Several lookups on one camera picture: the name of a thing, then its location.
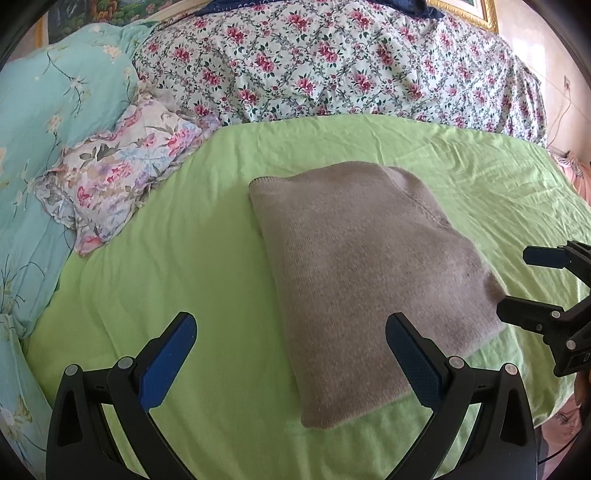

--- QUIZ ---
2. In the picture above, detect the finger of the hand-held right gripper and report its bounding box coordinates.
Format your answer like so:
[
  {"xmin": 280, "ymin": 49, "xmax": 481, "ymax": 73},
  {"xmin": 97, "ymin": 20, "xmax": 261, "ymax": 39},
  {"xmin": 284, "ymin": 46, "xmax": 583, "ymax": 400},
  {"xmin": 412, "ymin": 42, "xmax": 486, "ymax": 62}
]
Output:
[
  {"xmin": 496, "ymin": 295, "xmax": 591, "ymax": 354},
  {"xmin": 523, "ymin": 240, "xmax": 591, "ymax": 298}
]

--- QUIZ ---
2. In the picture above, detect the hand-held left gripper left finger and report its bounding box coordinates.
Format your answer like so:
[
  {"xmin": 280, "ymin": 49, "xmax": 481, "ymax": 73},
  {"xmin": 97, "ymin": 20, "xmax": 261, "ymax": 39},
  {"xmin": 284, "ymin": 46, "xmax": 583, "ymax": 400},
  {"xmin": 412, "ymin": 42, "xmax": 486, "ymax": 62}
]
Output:
[{"xmin": 45, "ymin": 311, "xmax": 199, "ymax": 480}]

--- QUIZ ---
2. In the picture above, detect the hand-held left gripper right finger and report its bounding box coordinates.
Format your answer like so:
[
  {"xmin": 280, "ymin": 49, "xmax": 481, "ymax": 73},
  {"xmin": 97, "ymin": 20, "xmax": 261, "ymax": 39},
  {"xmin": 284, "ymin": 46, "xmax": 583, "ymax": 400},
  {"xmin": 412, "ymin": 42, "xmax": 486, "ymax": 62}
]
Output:
[{"xmin": 383, "ymin": 312, "xmax": 539, "ymax": 480}]

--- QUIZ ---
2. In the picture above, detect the beige knit sweater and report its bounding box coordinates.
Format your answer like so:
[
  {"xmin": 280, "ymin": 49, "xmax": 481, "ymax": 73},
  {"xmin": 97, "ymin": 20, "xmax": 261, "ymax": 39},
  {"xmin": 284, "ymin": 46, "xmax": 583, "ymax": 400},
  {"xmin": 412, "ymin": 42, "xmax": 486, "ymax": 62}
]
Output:
[{"xmin": 248, "ymin": 161, "xmax": 507, "ymax": 430}]

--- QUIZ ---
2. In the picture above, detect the pink cloth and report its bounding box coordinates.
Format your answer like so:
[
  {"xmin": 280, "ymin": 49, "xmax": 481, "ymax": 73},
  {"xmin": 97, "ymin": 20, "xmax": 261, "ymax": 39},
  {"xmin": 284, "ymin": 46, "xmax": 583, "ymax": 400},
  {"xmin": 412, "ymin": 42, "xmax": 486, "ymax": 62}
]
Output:
[{"xmin": 547, "ymin": 148, "xmax": 591, "ymax": 206}]

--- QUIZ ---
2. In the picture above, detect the green bed sheet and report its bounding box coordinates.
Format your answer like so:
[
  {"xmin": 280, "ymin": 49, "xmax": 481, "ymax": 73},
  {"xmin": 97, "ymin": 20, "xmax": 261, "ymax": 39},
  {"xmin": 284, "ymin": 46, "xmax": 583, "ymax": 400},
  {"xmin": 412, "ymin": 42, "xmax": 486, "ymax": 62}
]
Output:
[{"xmin": 23, "ymin": 113, "xmax": 591, "ymax": 480}]

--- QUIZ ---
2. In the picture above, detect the pastel floral ruffled pillow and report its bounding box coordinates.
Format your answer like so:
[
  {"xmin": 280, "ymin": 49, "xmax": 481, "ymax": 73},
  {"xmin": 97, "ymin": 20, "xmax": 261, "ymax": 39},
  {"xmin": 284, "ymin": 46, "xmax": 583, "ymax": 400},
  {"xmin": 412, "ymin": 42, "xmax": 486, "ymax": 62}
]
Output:
[{"xmin": 34, "ymin": 95, "xmax": 223, "ymax": 257}]

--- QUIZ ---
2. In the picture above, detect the navy blue cloth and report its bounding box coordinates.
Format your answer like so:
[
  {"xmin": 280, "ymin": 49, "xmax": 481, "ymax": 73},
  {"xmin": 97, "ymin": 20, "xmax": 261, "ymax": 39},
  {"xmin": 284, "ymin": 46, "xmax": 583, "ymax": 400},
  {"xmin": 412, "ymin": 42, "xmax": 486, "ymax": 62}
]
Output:
[{"xmin": 194, "ymin": 0, "xmax": 447, "ymax": 22}]

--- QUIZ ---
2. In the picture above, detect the teal floral quilt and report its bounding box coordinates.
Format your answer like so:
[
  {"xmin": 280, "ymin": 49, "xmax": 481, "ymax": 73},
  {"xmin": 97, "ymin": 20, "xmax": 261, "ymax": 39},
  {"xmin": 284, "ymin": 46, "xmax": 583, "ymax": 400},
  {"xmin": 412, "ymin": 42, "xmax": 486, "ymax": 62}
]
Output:
[{"xmin": 0, "ymin": 22, "xmax": 160, "ymax": 467}]

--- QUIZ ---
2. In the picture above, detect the red rose floral quilt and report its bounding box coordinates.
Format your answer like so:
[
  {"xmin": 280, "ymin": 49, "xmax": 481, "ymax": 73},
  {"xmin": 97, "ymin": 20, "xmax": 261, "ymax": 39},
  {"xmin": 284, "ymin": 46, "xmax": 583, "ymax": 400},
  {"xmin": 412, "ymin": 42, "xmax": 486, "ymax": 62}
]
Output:
[{"xmin": 133, "ymin": 0, "xmax": 548, "ymax": 149}]

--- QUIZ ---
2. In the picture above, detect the thin wall cable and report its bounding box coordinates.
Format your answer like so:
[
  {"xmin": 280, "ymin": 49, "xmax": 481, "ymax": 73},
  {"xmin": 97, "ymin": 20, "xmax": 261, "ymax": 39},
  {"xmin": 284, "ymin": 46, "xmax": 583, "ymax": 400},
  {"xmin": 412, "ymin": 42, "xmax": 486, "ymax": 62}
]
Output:
[{"xmin": 547, "ymin": 89, "xmax": 574, "ymax": 149}]

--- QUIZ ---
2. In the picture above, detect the gold picture frame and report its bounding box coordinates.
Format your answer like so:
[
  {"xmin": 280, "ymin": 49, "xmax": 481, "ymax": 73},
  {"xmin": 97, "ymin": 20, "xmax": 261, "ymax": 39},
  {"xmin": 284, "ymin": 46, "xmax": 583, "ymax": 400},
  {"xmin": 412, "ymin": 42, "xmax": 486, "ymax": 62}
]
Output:
[{"xmin": 427, "ymin": 0, "xmax": 500, "ymax": 34}]

